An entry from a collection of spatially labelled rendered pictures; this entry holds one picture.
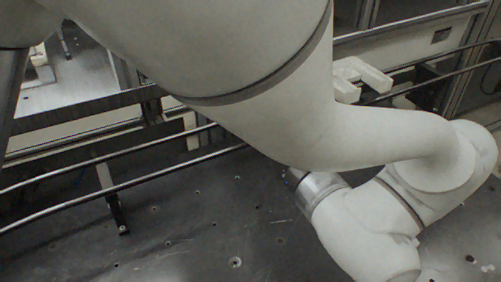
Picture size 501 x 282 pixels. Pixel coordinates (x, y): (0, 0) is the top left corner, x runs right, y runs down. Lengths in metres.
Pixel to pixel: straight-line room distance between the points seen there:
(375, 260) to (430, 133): 0.20
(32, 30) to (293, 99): 0.17
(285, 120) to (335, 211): 0.39
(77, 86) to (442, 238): 0.87
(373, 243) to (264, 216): 0.37
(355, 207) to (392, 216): 0.05
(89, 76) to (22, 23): 0.71
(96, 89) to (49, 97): 0.10
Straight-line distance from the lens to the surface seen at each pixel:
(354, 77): 1.01
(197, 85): 0.15
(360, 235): 0.55
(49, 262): 0.90
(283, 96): 0.17
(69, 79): 0.97
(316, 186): 0.61
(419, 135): 0.41
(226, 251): 0.81
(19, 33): 0.27
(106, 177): 0.82
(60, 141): 2.04
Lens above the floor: 1.36
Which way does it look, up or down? 40 degrees down
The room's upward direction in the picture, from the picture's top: straight up
